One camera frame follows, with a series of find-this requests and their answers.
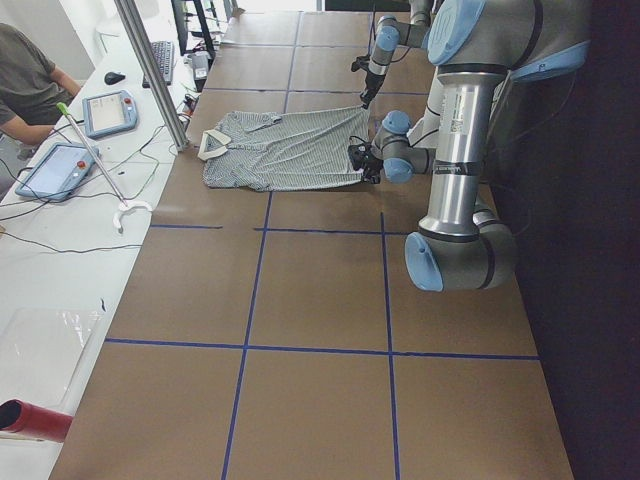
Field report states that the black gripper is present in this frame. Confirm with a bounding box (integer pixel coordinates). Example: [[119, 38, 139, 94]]
[[347, 143, 383, 183], [351, 55, 388, 110]]

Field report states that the navy white striped polo shirt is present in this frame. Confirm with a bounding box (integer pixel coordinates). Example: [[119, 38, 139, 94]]
[[198, 106, 369, 192]]

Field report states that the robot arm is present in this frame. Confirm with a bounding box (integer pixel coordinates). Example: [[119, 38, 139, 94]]
[[348, 1, 591, 292], [351, 1, 442, 110]]

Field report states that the black keyboard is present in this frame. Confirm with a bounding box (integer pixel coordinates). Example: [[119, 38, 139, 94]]
[[150, 40, 174, 85]]

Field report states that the metal reacher grabber tool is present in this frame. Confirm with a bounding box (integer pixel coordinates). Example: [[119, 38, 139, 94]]
[[56, 101, 154, 235]]

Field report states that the black computer mouse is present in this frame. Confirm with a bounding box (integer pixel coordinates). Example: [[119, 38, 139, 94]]
[[104, 71, 126, 85]]

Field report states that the far blue teach pendant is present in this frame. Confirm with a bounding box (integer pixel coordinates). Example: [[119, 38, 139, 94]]
[[82, 90, 138, 139]]

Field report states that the blue teach pendant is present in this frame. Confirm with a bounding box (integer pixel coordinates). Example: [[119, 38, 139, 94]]
[[15, 142, 95, 201], [82, 90, 138, 139]]

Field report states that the near blue teach pendant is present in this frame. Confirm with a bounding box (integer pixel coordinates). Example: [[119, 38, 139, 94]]
[[15, 142, 95, 201]]

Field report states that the seated person grey shirt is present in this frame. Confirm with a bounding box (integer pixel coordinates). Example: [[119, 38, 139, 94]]
[[1, 23, 81, 146]]

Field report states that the clear plastic sheet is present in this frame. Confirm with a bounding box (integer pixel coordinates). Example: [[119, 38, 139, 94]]
[[1, 308, 103, 409]]

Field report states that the red cylinder bottle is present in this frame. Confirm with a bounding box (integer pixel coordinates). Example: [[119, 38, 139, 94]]
[[1, 399, 74, 443]]

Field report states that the aluminium frame post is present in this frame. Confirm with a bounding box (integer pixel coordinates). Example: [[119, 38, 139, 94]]
[[114, 0, 189, 152]]

